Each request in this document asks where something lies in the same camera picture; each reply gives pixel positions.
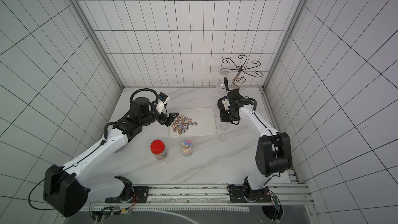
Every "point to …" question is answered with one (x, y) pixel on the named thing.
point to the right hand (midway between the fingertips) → (225, 115)
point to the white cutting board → (206, 118)
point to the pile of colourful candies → (181, 123)
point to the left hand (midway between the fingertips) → (170, 111)
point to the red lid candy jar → (157, 148)
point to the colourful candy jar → (187, 150)
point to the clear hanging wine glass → (221, 89)
